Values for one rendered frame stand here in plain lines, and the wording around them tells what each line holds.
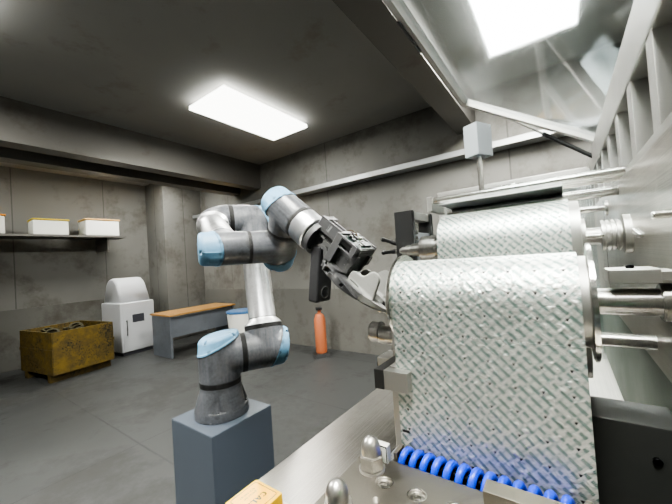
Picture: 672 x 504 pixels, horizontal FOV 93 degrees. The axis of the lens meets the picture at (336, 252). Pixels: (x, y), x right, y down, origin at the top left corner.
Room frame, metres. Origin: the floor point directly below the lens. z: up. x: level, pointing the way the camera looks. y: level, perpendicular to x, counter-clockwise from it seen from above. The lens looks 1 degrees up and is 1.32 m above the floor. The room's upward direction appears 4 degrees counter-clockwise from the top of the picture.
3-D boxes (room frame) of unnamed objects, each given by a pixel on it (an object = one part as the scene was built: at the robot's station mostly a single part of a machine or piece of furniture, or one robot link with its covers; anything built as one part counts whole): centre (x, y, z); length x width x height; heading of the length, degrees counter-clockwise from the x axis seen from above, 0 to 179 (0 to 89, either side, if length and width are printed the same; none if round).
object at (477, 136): (0.98, -0.46, 1.66); 0.07 x 0.07 x 0.10; 29
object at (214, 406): (0.94, 0.37, 0.95); 0.15 x 0.15 x 0.10
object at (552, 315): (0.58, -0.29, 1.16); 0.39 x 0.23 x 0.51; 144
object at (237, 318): (5.26, 1.62, 0.30); 0.51 x 0.49 x 0.60; 55
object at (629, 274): (0.38, -0.35, 1.28); 0.06 x 0.05 x 0.02; 54
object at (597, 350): (0.40, -0.32, 1.25); 0.15 x 0.01 x 0.15; 144
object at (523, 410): (0.43, -0.18, 1.11); 0.23 x 0.01 x 0.18; 54
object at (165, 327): (5.43, 2.47, 0.33); 1.19 x 0.61 x 0.66; 145
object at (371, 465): (0.45, -0.03, 1.05); 0.04 x 0.04 x 0.04
